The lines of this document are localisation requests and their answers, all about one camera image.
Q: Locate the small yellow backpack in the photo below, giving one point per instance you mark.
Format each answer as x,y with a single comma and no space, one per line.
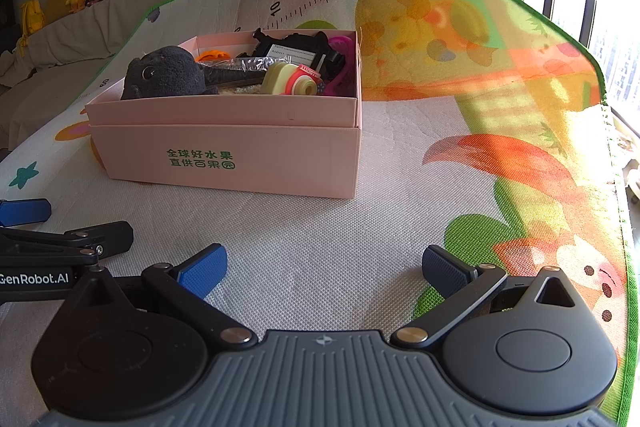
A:
32,14

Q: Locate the pale yellow pink toy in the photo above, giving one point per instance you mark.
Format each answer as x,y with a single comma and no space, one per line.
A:
280,79

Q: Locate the pink cardboard box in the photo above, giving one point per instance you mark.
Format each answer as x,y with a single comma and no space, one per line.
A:
225,167

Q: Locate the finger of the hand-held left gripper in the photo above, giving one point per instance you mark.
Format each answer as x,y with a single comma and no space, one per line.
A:
25,212
75,244

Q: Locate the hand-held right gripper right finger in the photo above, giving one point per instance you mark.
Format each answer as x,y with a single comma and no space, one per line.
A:
442,274

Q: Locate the sofa with beige cover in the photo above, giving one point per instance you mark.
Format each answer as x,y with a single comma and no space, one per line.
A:
65,42

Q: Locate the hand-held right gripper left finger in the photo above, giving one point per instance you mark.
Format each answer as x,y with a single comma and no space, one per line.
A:
202,274

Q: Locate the black plush toy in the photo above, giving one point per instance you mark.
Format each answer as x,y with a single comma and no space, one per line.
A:
165,74

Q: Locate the black power adapter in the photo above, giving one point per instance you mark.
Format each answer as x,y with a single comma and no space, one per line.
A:
290,44

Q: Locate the printed cartoon play mat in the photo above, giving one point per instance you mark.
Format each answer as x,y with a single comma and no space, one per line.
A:
350,232

